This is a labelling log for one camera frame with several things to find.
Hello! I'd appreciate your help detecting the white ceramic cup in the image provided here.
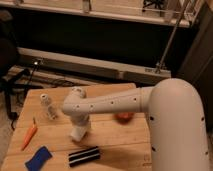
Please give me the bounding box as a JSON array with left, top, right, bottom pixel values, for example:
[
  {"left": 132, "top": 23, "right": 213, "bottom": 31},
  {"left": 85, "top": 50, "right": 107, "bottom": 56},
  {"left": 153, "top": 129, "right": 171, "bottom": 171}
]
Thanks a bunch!
[{"left": 70, "top": 126, "right": 87, "bottom": 142}]

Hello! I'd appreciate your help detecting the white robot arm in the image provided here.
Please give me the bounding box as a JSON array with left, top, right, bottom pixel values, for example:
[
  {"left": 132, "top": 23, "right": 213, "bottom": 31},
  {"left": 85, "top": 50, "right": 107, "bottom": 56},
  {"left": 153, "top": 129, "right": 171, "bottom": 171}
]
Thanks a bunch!
[{"left": 62, "top": 78, "right": 210, "bottom": 171}]

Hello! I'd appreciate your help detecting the black white striped cloth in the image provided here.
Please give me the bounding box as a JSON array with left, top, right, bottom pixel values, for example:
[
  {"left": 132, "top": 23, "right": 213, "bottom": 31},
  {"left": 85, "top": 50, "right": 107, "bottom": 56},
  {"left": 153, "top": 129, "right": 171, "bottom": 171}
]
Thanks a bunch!
[{"left": 68, "top": 146, "right": 101, "bottom": 167}]

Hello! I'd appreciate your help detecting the orange bowl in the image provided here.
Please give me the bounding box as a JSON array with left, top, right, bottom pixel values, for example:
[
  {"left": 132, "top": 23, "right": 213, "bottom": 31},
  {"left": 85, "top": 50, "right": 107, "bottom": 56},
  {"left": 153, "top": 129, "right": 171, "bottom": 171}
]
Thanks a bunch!
[{"left": 115, "top": 112, "right": 134, "bottom": 122}]

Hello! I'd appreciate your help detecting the orange toy carrot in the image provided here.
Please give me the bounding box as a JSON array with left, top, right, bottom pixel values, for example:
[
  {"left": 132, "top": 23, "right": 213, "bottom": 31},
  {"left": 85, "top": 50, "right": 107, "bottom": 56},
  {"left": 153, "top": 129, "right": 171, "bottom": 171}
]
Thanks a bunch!
[{"left": 21, "top": 120, "right": 37, "bottom": 150}]

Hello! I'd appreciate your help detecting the black office chair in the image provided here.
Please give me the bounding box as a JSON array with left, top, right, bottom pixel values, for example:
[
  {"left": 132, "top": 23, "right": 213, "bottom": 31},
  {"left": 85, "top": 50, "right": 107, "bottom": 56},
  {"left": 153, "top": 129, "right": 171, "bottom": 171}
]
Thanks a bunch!
[{"left": 0, "top": 10, "right": 41, "bottom": 129}]

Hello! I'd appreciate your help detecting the metal pole stand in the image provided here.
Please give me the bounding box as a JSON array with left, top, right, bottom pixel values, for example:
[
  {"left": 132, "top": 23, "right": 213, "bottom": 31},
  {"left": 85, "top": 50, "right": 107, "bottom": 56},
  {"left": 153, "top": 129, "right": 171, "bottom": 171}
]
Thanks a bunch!
[{"left": 155, "top": 0, "right": 190, "bottom": 74}]

